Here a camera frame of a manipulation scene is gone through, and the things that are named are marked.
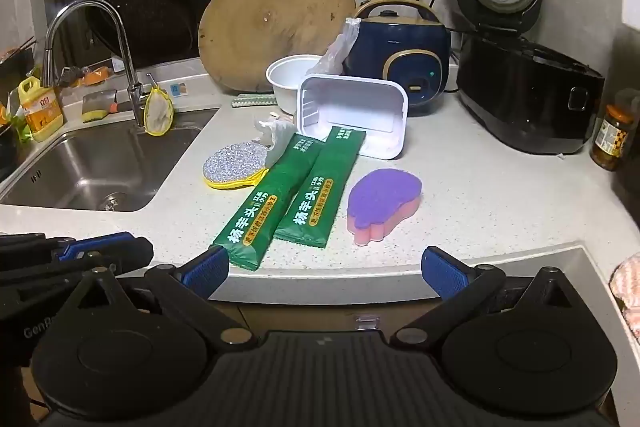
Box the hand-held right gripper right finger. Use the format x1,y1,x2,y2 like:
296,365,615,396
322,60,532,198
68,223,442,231
390,246,576,350

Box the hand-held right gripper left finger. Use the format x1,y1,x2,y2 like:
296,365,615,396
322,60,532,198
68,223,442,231
75,246,256,350

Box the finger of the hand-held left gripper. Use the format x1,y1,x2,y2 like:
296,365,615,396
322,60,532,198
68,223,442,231
59,232,135,262
75,237,153,279

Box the green snack packet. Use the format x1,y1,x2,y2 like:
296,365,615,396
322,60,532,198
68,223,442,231
274,125,368,249
212,133,328,272

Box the silver yellow scrubbing pad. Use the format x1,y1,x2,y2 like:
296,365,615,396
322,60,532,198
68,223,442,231
202,142,271,190

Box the white plastic wrap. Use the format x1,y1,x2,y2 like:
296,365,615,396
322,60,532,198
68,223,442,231
252,116,296,168

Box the white plastic tray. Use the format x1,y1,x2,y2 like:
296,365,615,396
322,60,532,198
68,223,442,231
296,75,408,159

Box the white plastic bowl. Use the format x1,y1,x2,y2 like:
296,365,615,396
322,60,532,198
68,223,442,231
266,54,326,114

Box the stainless steel sink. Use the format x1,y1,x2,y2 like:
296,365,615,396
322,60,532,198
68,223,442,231
0,107,221,212

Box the purple pink sponge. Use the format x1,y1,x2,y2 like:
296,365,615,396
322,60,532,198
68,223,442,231
347,171,425,247

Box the brown kitchen cabinet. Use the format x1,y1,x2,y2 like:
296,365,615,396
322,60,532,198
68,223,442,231
212,299,451,334

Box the kitchen cleaver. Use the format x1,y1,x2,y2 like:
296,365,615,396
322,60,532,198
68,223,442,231
81,89,136,124

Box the yellow detergent bottle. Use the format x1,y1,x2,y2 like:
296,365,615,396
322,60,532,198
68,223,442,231
19,76,66,142

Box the orange food packet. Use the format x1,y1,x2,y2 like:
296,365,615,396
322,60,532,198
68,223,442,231
60,66,110,88

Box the green striped dish cloth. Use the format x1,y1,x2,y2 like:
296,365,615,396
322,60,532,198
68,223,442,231
231,93,278,108

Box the pink towel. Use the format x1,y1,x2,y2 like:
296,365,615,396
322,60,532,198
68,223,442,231
609,252,640,340

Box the black rice cooker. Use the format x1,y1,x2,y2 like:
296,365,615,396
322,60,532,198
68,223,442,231
446,0,606,155

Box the glass jar orange lid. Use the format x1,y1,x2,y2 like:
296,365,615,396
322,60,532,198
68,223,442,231
590,89,638,170

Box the black wok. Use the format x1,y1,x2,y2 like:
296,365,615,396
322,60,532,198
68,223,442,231
85,0,196,70

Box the blue rice cooker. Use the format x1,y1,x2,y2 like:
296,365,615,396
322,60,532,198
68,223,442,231
342,0,451,118

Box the chrome kitchen faucet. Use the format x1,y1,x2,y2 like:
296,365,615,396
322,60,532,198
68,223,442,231
44,0,146,128

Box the clear plastic bag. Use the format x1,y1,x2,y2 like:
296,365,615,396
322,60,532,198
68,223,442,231
305,18,362,78

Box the round wooden cutting board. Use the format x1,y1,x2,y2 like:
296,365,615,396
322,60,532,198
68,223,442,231
198,0,357,95

